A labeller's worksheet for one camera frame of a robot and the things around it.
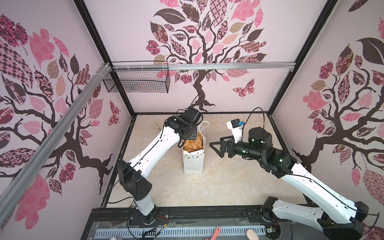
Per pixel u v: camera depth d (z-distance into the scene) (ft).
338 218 1.28
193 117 1.90
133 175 1.37
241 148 1.83
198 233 2.29
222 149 1.77
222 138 2.19
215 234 2.25
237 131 1.83
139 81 4.00
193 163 2.48
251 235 2.20
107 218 2.44
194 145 2.62
